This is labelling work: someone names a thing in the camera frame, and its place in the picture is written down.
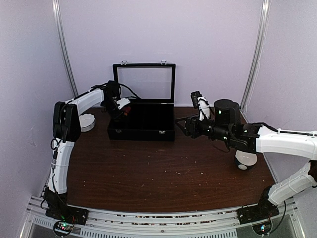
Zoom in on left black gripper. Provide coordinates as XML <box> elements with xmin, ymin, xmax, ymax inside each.
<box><xmin>103</xmin><ymin>99</ymin><xmax>124</xmax><ymax>120</ymax></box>

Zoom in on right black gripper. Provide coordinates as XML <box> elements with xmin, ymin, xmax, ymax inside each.
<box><xmin>175</xmin><ymin>113</ymin><xmax>232</xmax><ymax>143</ymax></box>

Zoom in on black red orange argyle sock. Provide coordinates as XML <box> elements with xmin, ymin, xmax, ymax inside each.
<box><xmin>122</xmin><ymin>107</ymin><xmax>131</xmax><ymax>116</ymax></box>

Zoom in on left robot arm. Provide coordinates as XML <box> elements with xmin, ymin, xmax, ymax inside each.
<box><xmin>44</xmin><ymin>80</ymin><xmax>130</xmax><ymax>220</ymax></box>

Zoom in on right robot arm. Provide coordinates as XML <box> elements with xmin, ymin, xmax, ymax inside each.
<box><xmin>175</xmin><ymin>96</ymin><xmax>317</xmax><ymax>219</ymax></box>

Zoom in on black display box with lid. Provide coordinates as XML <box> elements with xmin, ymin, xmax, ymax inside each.
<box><xmin>107</xmin><ymin>63</ymin><xmax>176</xmax><ymax>141</ymax></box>

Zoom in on white fluted bowl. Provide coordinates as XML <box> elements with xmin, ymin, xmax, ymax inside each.
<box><xmin>79</xmin><ymin>114</ymin><xmax>96</xmax><ymax>132</ymax></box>

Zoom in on white and navy bowl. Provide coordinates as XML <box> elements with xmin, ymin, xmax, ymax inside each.
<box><xmin>234</xmin><ymin>150</ymin><xmax>258</xmax><ymax>170</ymax></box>

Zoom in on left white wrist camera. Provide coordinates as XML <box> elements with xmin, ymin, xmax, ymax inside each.
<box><xmin>116</xmin><ymin>98</ymin><xmax>131</xmax><ymax>110</ymax></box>

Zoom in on left aluminium frame post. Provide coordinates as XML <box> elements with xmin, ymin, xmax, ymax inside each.
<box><xmin>52</xmin><ymin>0</ymin><xmax>79</xmax><ymax>97</ymax></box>

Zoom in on aluminium frame post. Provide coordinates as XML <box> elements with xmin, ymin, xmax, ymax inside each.
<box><xmin>52</xmin><ymin>0</ymin><xmax>79</xmax><ymax>97</ymax></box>
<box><xmin>240</xmin><ymin>0</ymin><xmax>271</xmax><ymax>113</ymax></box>

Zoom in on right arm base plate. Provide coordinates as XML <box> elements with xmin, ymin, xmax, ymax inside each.
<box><xmin>237</xmin><ymin>205</ymin><xmax>279</xmax><ymax>224</ymax></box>

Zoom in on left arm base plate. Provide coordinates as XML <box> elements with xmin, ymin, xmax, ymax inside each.
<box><xmin>45</xmin><ymin>206</ymin><xmax>89</xmax><ymax>225</ymax></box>

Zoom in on front aluminium rail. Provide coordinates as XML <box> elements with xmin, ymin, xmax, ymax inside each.
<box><xmin>23</xmin><ymin>195</ymin><xmax>298</xmax><ymax>238</ymax></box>

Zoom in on right aluminium frame post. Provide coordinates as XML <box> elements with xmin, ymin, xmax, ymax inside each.
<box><xmin>240</xmin><ymin>0</ymin><xmax>271</xmax><ymax>113</ymax></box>

